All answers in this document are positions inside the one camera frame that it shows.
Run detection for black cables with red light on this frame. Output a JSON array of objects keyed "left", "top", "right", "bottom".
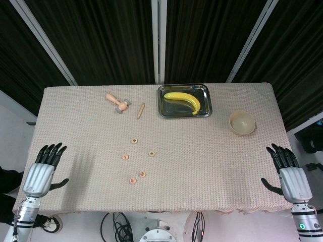
[{"left": 191, "top": 211, "right": 206, "bottom": 242}]

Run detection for white partition frame post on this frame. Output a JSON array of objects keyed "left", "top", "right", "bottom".
[
  {"left": 150, "top": 0, "right": 167, "bottom": 85},
  {"left": 9, "top": 0, "right": 78, "bottom": 86},
  {"left": 226, "top": 0, "right": 280, "bottom": 83}
]

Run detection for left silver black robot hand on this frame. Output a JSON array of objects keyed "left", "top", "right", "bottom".
[{"left": 22, "top": 142, "right": 70, "bottom": 198}]

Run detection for rectangular metal tray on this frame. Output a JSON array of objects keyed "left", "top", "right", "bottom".
[{"left": 157, "top": 84, "right": 213, "bottom": 118}]

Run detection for black coiled cable bundle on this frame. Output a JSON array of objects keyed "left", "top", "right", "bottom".
[{"left": 100, "top": 212, "right": 138, "bottom": 242}]

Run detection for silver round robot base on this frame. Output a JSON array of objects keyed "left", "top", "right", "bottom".
[{"left": 139, "top": 219, "right": 177, "bottom": 242}]

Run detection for wooden toy hammer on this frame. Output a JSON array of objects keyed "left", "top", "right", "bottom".
[{"left": 105, "top": 93, "right": 132, "bottom": 114}]

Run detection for beige plastic bowl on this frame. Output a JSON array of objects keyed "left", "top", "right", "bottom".
[{"left": 229, "top": 110, "right": 256, "bottom": 136}]

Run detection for short wooden stick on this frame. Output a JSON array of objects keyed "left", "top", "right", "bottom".
[{"left": 136, "top": 102, "right": 146, "bottom": 119}]

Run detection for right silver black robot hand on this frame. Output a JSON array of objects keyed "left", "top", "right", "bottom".
[{"left": 260, "top": 143, "right": 313, "bottom": 204}]

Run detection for black equipment beside table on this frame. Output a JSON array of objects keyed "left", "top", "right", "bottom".
[{"left": 294, "top": 119, "right": 323, "bottom": 154}]

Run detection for black curtain panel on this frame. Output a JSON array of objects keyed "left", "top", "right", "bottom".
[
  {"left": 25, "top": 0, "right": 155, "bottom": 86},
  {"left": 232, "top": 0, "right": 323, "bottom": 132},
  {"left": 0, "top": 0, "right": 71, "bottom": 115},
  {"left": 164, "top": 0, "right": 268, "bottom": 84}
]

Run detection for yellow banana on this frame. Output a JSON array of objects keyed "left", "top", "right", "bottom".
[{"left": 163, "top": 91, "right": 202, "bottom": 117}]

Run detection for beige woven tablecloth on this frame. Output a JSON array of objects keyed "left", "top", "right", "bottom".
[{"left": 12, "top": 82, "right": 296, "bottom": 215}]

